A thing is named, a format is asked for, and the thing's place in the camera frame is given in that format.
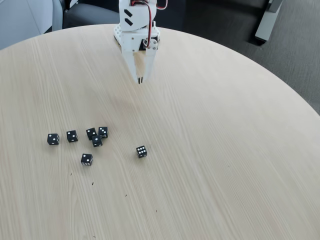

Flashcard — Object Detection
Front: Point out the dark office chair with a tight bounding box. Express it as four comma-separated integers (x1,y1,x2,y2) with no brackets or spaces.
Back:
51,0,121,32

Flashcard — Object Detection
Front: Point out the grey desk leg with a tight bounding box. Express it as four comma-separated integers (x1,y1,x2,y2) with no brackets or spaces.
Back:
254,0,284,42

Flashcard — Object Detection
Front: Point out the black die showing two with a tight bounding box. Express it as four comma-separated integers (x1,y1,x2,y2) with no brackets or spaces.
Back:
47,133,60,146
80,153,94,167

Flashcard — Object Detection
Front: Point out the dark upholstered bench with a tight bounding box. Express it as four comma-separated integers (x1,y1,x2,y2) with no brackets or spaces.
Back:
156,0,266,46

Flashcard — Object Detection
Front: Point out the black die showing six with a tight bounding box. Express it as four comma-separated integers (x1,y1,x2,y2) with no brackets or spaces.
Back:
136,145,148,159

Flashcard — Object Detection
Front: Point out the black die showing one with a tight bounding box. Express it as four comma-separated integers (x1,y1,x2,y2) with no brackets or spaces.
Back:
91,134,103,148

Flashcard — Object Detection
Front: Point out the red black servo cable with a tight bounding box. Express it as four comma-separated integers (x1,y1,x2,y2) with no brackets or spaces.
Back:
129,0,154,48
153,0,169,11

